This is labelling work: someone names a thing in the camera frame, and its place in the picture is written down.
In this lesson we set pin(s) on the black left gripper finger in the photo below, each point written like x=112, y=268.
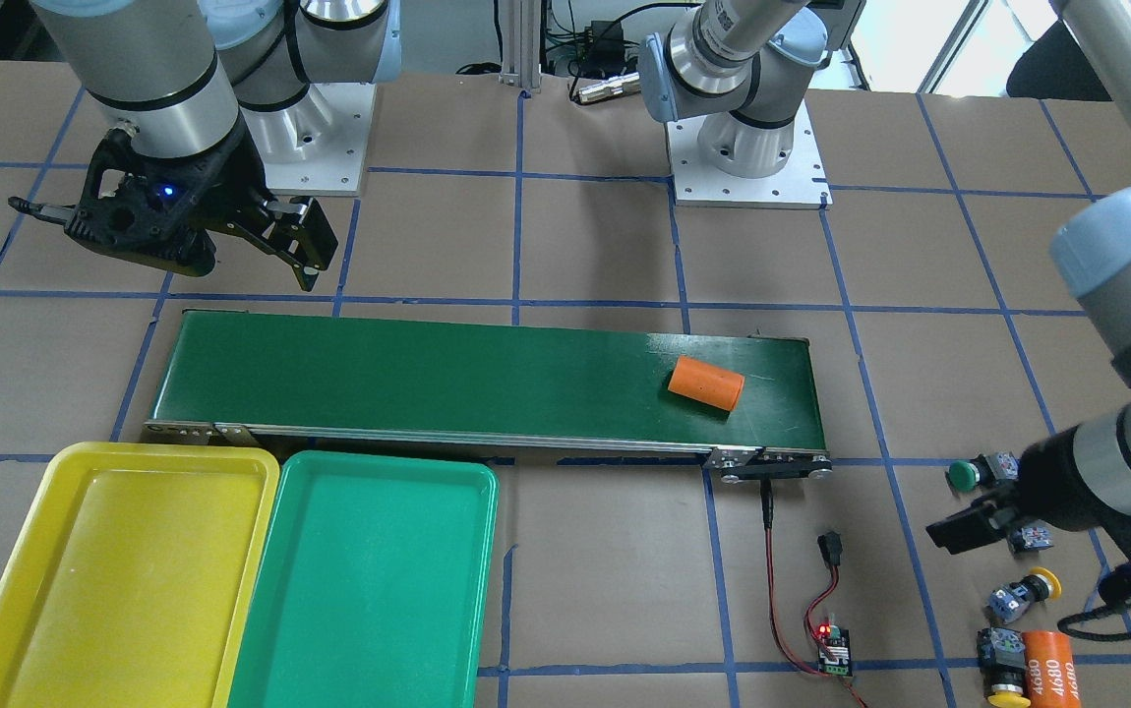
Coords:
x=985, y=521

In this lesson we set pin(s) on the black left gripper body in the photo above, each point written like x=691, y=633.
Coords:
x=1059, y=484

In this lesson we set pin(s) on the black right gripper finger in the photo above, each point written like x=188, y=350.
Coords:
x=53, y=214
x=296, y=232

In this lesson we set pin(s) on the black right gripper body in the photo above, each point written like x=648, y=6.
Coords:
x=218, y=185

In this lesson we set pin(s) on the yellow push button switch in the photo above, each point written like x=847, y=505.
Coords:
x=1010, y=601

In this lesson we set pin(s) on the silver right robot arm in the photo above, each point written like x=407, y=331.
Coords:
x=223, y=116

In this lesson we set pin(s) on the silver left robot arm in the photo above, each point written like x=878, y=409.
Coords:
x=742, y=64

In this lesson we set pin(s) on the yellow mushroom push button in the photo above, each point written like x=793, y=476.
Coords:
x=1002, y=662

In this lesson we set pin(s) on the small motor controller board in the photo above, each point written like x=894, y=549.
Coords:
x=834, y=650

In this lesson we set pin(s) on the green conveyor belt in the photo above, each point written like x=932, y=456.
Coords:
x=242, y=376

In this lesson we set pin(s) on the plain orange cylinder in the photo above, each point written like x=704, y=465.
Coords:
x=714, y=386

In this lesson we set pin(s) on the black power adapter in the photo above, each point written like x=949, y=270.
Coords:
x=603, y=41

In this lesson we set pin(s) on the green plastic tray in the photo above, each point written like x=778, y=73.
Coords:
x=373, y=584

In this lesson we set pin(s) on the yellow plastic tray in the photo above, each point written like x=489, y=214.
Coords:
x=131, y=579

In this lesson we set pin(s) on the green push button switch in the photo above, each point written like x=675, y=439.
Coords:
x=985, y=471

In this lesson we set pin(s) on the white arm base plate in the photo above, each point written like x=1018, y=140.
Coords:
x=719, y=162
x=318, y=147

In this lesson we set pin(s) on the aluminium frame post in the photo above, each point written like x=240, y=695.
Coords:
x=521, y=39

